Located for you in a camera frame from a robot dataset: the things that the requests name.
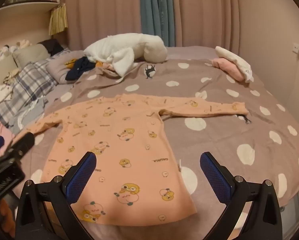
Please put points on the beige pillow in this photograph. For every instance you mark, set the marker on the beige pillow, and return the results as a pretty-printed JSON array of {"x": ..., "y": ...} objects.
[{"x": 30, "y": 53}]

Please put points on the folded white cloth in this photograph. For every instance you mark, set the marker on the folded white cloth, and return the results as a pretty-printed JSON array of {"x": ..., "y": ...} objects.
[{"x": 235, "y": 58}]

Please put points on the navy cloth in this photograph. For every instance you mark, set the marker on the navy cloth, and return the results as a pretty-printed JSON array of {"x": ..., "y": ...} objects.
[{"x": 77, "y": 71}]

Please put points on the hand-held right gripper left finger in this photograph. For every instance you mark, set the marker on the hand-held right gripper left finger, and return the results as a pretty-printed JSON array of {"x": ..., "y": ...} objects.
[{"x": 80, "y": 177}]

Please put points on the pile of soft toys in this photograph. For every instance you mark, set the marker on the pile of soft toys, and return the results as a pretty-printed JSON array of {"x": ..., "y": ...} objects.
[{"x": 9, "y": 48}]

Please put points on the mauve pillow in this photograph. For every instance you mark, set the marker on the mauve pillow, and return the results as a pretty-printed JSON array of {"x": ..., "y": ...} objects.
[{"x": 58, "y": 67}]

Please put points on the dark cloth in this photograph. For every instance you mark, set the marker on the dark cloth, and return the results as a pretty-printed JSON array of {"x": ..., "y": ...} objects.
[{"x": 53, "y": 46}]

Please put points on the mauve polka dot blanket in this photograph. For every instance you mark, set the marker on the mauve polka dot blanket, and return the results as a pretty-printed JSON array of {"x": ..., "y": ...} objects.
[{"x": 214, "y": 135}]

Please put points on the blue curtain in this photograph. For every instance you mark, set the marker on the blue curtain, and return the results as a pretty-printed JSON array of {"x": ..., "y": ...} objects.
[{"x": 155, "y": 10}]

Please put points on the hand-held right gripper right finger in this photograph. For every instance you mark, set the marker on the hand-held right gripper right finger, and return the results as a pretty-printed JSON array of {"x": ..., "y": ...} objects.
[{"x": 215, "y": 177}]

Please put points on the orange printed shirt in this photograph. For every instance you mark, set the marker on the orange printed shirt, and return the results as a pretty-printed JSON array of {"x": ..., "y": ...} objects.
[{"x": 119, "y": 140}]

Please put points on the pink curtain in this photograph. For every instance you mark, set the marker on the pink curtain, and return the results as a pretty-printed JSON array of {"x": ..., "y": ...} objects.
[{"x": 204, "y": 12}]

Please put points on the white plush toy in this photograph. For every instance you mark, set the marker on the white plush toy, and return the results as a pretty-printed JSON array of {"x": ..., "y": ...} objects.
[{"x": 129, "y": 46}]

